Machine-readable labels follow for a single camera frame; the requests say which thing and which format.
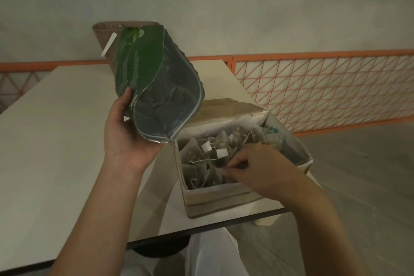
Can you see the person's right hand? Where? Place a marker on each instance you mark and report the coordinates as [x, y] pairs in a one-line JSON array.
[[268, 172]]

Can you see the person's left hand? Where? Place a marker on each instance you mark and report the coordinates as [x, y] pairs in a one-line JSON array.
[[126, 146]]

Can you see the beige paper box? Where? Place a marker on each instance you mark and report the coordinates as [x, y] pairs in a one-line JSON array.
[[213, 201]]

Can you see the heap of tea bags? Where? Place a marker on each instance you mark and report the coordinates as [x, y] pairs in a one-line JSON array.
[[200, 159]]

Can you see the green foil pouch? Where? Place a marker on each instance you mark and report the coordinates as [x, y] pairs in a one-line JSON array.
[[139, 59]]

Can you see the person's left forearm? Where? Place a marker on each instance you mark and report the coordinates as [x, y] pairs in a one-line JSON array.
[[97, 220]]

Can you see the person's right forearm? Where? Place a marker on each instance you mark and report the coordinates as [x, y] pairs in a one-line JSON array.
[[323, 237]]

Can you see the orange mesh fence panel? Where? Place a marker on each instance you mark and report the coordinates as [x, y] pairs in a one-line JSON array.
[[19, 75], [339, 91]]

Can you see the black table base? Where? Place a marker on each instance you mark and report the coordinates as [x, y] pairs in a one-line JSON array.
[[161, 248]]

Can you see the brown plastic basket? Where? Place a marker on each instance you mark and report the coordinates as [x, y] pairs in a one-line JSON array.
[[105, 33]]

